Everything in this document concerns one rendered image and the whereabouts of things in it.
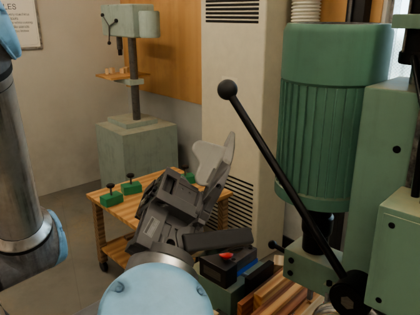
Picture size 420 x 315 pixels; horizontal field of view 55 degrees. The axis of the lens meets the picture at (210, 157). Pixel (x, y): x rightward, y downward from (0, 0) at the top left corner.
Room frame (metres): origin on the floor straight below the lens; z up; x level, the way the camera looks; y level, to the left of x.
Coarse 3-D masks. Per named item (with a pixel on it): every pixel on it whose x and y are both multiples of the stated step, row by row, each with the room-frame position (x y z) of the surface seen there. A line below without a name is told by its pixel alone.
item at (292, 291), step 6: (294, 288) 0.72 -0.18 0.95; (300, 288) 0.73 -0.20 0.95; (282, 294) 0.70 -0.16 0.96; (288, 294) 0.70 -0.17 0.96; (294, 294) 0.71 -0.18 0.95; (276, 300) 0.68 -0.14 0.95; (282, 300) 0.68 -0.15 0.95; (288, 300) 0.69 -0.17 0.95; (270, 306) 0.67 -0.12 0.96; (276, 306) 0.67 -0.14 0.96; (282, 306) 0.68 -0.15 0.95; (264, 312) 0.65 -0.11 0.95; (270, 312) 0.65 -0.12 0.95
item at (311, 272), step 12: (300, 240) 0.73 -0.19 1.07; (288, 252) 0.70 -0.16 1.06; (300, 252) 0.69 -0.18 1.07; (336, 252) 0.69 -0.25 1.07; (288, 264) 0.69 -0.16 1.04; (300, 264) 0.68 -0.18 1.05; (312, 264) 0.66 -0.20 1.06; (324, 264) 0.65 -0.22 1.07; (288, 276) 0.69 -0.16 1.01; (300, 276) 0.68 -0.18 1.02; (312, 276) 0.66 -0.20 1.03; (324, 276) 0.64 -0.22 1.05; (336, 276) 0.62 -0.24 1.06; (312, 288) 0.66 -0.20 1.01
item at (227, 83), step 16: (224, 80) 0.67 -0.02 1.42; (224, 96) 0.66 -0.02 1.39; (240, 112) 0.65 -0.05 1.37; (256, 144) 0.62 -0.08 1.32; (272, 160) 0.60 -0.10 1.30; (288, 192) 0.58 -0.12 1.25; (304, 208) 0.56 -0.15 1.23; (320, 240) 0.54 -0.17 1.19; (336, 272) 0.51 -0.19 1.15; (352, 272) 0.51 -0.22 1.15; (336, 288) 0.49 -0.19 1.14; (352, 288) 0.48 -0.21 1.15; (336, 304) 0.49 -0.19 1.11; (352, 304) 0.47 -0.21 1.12
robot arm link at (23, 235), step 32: (0, 32) 0.64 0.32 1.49; (0, 64) 0.67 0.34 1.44; (0, 96) 0.68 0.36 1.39; (0, 128) 0.69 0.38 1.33; (0, 160) 0.72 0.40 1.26; (0, 192) 0.74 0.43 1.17; (32, 192) 0.81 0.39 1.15; (0, 224) 0.79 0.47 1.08; (32, 224) 0.82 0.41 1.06; (0, 256) 0.81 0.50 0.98; (32, 256) 0.83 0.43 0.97; (64, 256) 0.90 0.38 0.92
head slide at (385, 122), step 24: (384, 96) 0.56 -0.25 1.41; (408, 96) 0.54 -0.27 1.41; (384, 120) 0.56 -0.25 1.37; (408, 120) 0.54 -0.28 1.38; (360, 144) 0.58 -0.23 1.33; (384, 144) 0.56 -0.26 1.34; (408, 144) 0.54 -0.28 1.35; (360, 168) 0.58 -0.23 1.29; (384, 168) 0.55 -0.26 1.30; (360, 192) 0.58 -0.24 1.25; (384, 192) 0.55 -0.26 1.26; (360, 216) 0.57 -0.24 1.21; (360, 240) 0.57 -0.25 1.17; (360, 264) 0.56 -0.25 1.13
